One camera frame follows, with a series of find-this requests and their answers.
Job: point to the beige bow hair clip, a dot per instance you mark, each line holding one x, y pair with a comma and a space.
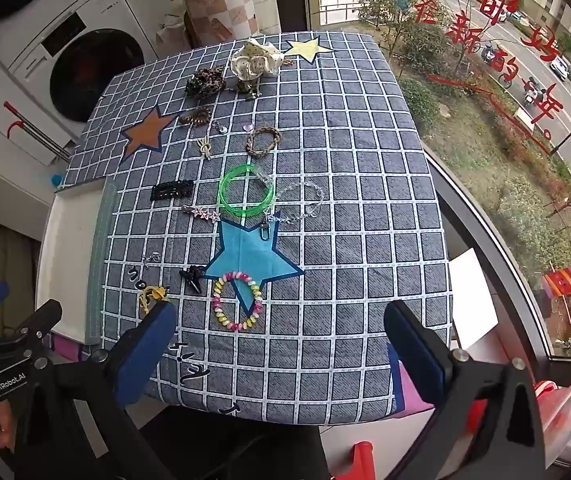
205, 148

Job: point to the cream polka dot scrunchie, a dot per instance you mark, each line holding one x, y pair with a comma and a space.
253, 60

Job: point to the dark green bow clip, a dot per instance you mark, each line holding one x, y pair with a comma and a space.
247, 87

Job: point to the red window lettering sticker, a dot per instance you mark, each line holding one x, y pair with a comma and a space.
470, 0

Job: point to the pink plastic container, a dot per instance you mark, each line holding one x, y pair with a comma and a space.
563, 415

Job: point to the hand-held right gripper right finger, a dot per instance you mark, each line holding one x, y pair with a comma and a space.
415, 355

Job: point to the white washing machine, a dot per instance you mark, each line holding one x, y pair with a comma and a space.
40, 20

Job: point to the colourful window decoration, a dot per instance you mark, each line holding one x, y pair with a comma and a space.
563, 282

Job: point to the white tray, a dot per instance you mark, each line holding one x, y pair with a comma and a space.
65, 260

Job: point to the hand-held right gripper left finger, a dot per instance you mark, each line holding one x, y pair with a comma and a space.
145, 355

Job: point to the grey checked star tablecloth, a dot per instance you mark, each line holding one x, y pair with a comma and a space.
340, 210

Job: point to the leopard print scrunchie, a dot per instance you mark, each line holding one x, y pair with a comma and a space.
205, 82

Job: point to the small silver charm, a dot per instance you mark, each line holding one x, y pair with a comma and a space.
221, 128

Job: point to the silver star hair clip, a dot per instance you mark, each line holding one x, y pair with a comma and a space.
203, 214

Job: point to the green plastic bangle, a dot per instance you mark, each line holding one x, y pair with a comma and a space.
223, 195

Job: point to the black barrette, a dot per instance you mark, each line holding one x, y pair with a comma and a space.
173, 191

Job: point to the small silver earring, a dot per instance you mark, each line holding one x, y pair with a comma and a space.
151, 258

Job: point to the white cabinet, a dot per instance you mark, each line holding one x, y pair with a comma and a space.
0, 185

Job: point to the white paper sheet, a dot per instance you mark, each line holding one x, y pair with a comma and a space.
473, 300

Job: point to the pink heart gem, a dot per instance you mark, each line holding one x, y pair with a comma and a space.
248, 127

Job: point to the black claw clip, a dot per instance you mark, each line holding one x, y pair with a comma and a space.
193, 277

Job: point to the gold yellow hair clip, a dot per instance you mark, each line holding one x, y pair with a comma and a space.
154, 294

